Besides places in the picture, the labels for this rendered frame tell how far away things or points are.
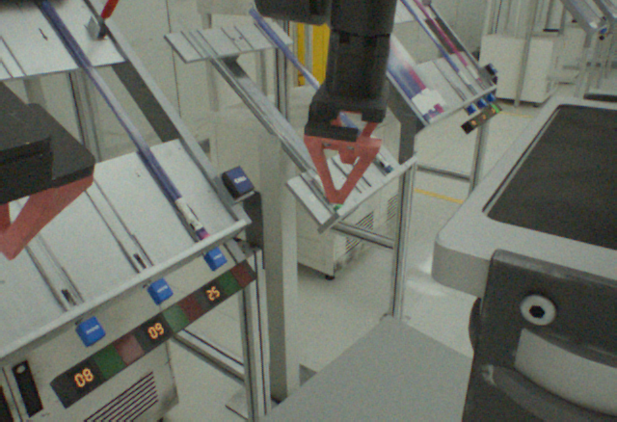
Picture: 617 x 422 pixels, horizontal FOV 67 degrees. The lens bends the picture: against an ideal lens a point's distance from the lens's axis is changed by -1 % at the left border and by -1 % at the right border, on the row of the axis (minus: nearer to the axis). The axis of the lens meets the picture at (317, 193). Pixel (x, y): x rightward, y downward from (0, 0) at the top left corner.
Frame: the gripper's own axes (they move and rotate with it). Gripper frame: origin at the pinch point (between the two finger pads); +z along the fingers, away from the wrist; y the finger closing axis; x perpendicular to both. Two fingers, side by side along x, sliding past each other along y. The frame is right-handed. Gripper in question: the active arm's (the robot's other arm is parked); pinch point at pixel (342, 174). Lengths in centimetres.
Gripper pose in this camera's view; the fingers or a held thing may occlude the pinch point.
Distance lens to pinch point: 49.7
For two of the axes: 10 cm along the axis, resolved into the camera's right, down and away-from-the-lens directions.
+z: -0.9, 8.8, 4.7
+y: -1.7, 4.5, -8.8
